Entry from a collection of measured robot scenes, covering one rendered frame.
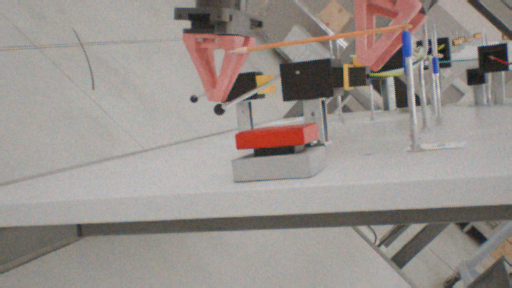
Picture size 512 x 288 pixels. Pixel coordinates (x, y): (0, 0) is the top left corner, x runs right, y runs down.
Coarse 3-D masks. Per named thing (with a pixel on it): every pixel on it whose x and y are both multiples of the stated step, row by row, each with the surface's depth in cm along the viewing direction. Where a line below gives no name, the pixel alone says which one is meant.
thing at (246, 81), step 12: (252, 72) 100; (240, 84) 101; (252, 84) 100; (192, 96) 105; (228, 96) 102; (252, 96) 101; (264, 96) 104; (240, 108) 103; (240, 120) 103; (252, 120) 104
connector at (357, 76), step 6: (336, 72) 66; (342, 72) 66; (348, 72) 66; (354, 72) 65; (360, 72) 65; (366, 72) 66; (336, 78) 66; (342, 78) 66; (348, 78) 66; (354, 78) 65; (360, 78) 65; (366, 78) 65; (336, 84) 66; (342, 84) 66; (348, 84) 66; (354, 84) 66; (360, 84) 65; (366, 84) 65
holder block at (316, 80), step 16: (288, 64) 67; (304, 64) 67; (320, 64) 66; (336, 64) 67; (288, 80) 67; (304, 80) 67; (320, 80) 66; (288, 96) 68; (304, 96) 67; (320, 96) 66
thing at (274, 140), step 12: (240, 132) 45; (252, 132) 44; (264, 132) 44; (276, 132) 44; (288, 132) 44; (300, 132) 43; (312, 132) 46; (240, 144) 45; (252, 144) 44; (264, 144) 44; (276, 144) 44; (288, 144) 44; (300, 144) 43
